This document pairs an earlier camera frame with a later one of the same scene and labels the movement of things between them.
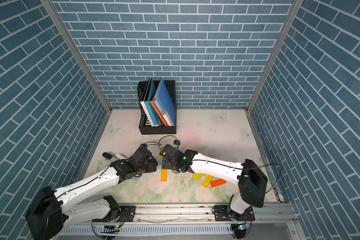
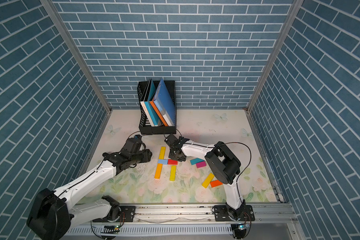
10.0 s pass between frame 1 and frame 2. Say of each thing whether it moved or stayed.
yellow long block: stayed
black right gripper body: moved
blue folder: stayed
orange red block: stayed
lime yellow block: moved
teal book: stayed
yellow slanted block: stayed
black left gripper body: moved
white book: stayed
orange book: stayed
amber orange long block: moved
